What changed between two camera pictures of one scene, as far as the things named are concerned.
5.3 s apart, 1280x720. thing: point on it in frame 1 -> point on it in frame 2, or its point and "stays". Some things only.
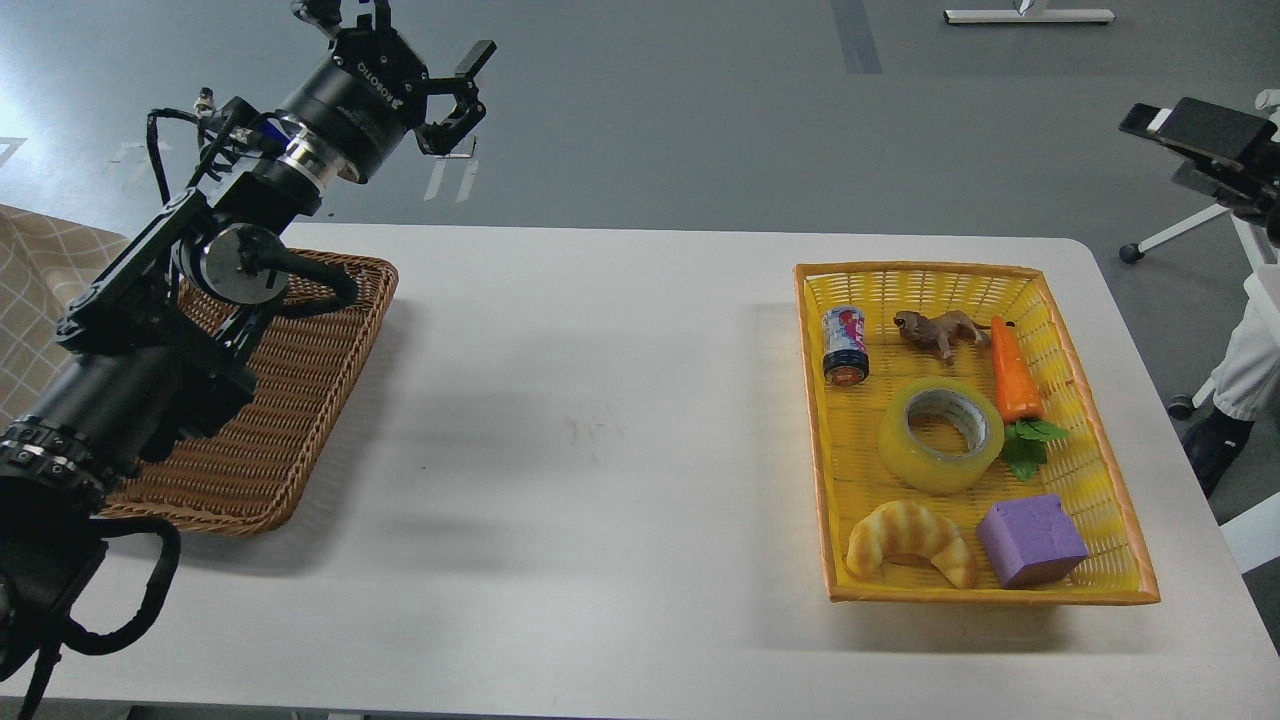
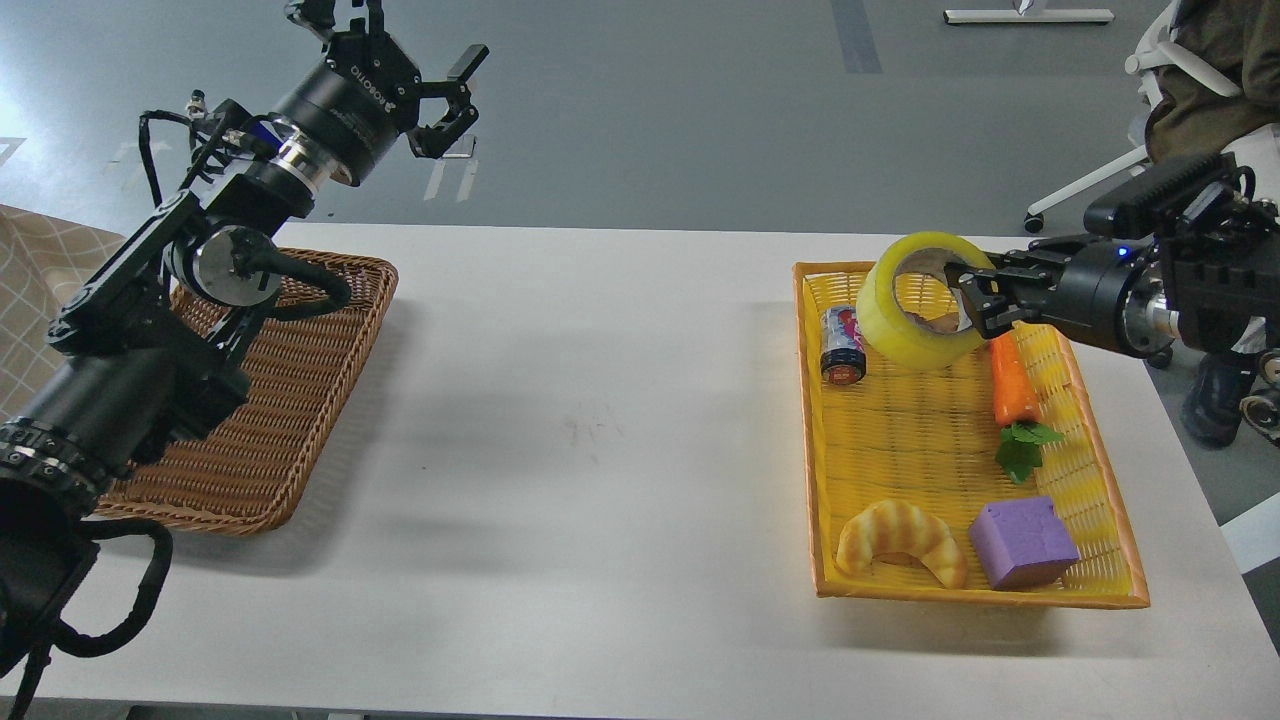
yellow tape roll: [928, 473] -> [882, 323]
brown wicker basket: [248, 476] stays
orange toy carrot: [1026, 433] stays
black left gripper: [365, 94] stays
